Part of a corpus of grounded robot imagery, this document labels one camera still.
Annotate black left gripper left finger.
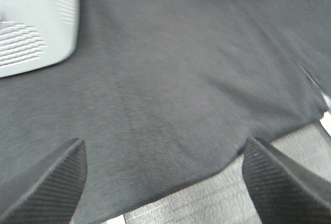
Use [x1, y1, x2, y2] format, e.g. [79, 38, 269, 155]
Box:
[1, 139, 87, 223]

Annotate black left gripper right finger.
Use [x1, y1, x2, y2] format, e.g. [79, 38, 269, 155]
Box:
[242, 138, 330, 223]

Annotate black table cover cloth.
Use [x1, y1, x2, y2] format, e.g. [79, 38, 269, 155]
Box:
[1, 0, 330, 223]

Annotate grey perforated plastic basket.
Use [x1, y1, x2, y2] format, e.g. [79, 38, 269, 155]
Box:
[1, 0, 79, 78]

